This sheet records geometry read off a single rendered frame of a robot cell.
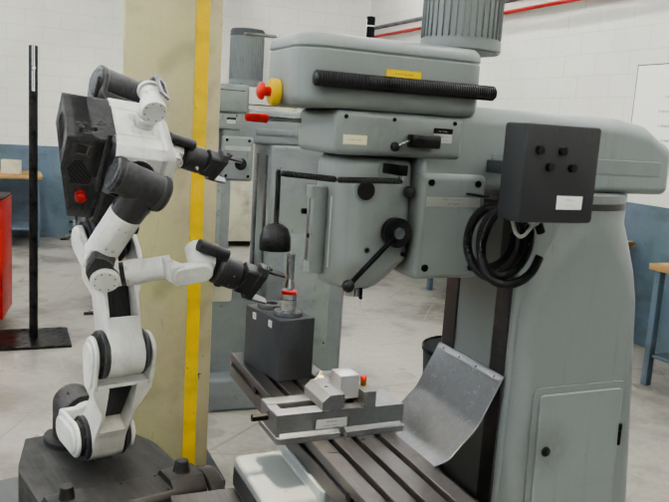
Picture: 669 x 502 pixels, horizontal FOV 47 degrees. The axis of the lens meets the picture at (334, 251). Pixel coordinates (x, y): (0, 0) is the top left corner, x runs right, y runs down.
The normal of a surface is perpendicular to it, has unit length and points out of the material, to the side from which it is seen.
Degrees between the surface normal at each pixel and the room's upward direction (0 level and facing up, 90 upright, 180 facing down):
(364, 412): 90
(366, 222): 90
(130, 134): 34
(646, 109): 90
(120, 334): 60
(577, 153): 90
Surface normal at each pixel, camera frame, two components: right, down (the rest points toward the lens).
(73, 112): 0.38, -0.72
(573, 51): -0.92, 0.00
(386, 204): 0.39, 0.18
